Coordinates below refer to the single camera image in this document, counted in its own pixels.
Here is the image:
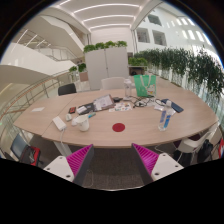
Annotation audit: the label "white cabinet topped with plants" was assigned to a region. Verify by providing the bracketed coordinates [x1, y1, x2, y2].
[83, 40, 130, 91]

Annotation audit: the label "clear shaker bottle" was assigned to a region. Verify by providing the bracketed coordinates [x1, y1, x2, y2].
[123, 78, 133, 100]

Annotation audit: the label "wooden planter with green plants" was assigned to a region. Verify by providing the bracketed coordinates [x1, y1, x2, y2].
[128, 57, 148, 76]

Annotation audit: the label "white plastic packet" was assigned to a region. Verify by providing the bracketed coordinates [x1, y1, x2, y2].
[153, 103, 166, 112]

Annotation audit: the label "clear blue-label water bottle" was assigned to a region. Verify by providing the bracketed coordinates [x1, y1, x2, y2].
[157, 99, 175, 132]

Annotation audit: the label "white card packet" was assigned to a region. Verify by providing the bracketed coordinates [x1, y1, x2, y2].
[76, 105, 88, 114]

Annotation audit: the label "open paper notebook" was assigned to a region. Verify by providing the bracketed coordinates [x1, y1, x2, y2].
[93, 94, 116, 112]

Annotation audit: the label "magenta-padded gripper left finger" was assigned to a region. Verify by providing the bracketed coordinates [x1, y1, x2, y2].
[43, 143, 95, 187]

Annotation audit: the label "green tote bag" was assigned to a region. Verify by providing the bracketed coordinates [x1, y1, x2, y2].
[133, 74, 158, 98]

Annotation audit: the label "white power strip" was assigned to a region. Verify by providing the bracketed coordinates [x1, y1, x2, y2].
[52, 115, 68, 132]

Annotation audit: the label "white ceramic mug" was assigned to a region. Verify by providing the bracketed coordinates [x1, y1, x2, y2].
[70, 113, 90, 132]

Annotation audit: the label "dark blue phone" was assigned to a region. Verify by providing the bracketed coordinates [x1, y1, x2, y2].
[161, 98, 185, 114]

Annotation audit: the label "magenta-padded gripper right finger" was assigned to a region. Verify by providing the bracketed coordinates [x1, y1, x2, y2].
[130, 142, 185, 186]

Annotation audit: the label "row of green hedge plants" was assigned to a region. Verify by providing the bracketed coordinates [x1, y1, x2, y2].
[133, 46, 224, 101]

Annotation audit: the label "small planter boxes with plants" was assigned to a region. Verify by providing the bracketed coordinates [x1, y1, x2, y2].
[68, 62, 89, 83]

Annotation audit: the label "white power strip cable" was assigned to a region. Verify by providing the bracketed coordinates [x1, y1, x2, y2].
[59, 129, 68, 148]

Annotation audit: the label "colourful sticker sheet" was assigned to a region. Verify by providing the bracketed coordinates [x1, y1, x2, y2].
[108, 101, 133, 113]

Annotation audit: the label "black chair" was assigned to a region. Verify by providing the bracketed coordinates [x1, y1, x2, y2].
[57, 82, 78, 97]

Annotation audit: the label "dark blue office chair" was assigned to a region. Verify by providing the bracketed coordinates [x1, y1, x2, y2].
[9, 133, 43, 167]

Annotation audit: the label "flat round red coaster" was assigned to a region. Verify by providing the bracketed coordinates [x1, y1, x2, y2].
[112, 122, 126, 133]

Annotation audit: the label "black cable bundle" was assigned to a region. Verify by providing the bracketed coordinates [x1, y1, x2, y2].
[128, 95, 166, 109]

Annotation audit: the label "white paper slip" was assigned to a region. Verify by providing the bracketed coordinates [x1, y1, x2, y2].
[31, 106, 46, 113]

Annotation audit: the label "white swivel chair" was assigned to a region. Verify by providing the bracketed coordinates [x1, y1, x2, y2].
[176, 123, 221, 164]

